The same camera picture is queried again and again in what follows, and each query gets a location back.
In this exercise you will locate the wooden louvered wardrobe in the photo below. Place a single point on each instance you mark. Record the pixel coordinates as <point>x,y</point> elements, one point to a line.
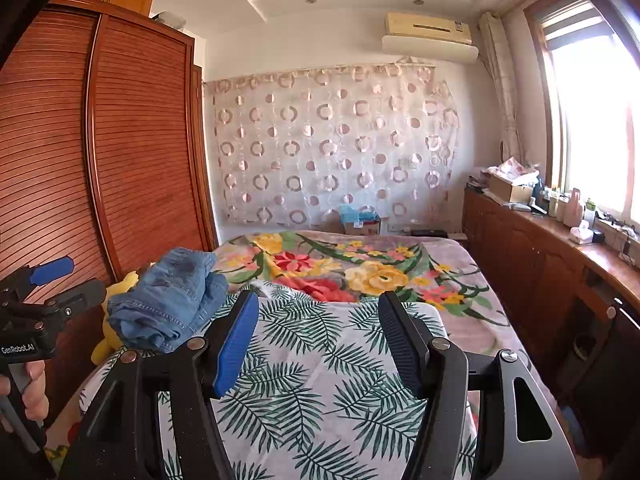
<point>125,160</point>

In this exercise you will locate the wooden-framed window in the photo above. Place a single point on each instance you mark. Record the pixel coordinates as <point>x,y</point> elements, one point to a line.
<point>590,125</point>

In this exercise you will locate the person's left hand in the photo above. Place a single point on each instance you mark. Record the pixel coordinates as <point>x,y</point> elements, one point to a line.
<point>37,395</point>

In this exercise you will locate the floral blanket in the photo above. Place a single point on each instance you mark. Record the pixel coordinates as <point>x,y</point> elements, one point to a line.
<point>380,275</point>

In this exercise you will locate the open cardboard box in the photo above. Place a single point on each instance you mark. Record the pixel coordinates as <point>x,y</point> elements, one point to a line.
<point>510,190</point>

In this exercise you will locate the beige wall air conditioner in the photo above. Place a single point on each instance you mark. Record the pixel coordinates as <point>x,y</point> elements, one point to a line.
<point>430,35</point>

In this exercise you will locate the white plastic bag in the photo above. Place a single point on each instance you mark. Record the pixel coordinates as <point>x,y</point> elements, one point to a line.
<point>515,167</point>

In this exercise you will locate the circle-patterned sheer curtain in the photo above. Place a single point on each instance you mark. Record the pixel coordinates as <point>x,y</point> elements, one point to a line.
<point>330,150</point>

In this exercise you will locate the cardboard box with blue contents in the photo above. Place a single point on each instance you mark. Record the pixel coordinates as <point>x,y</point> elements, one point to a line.
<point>362,220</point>

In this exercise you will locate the long wooden cabinet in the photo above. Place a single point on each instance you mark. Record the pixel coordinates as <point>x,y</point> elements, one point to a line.
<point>525,260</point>

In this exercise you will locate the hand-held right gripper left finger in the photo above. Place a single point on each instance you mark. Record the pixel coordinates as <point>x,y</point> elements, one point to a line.
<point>235,345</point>

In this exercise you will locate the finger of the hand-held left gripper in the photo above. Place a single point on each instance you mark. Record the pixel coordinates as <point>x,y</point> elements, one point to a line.
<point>80,296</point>
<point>50,269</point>

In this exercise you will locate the beige window curtain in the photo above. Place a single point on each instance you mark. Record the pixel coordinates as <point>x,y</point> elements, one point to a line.
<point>502,90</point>

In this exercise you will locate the yellow plush toy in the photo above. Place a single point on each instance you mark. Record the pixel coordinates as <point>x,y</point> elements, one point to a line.
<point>112,330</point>

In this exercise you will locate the white tissue box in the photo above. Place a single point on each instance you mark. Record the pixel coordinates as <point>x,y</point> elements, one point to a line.
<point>581,234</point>

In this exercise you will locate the green-capped bottle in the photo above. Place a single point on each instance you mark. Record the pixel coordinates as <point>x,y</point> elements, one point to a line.
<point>589,212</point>

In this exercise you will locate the blue denim pants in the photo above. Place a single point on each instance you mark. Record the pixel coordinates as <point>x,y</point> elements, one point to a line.
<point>165,300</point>

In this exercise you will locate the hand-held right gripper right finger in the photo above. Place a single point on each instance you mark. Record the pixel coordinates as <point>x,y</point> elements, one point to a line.
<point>400,345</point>

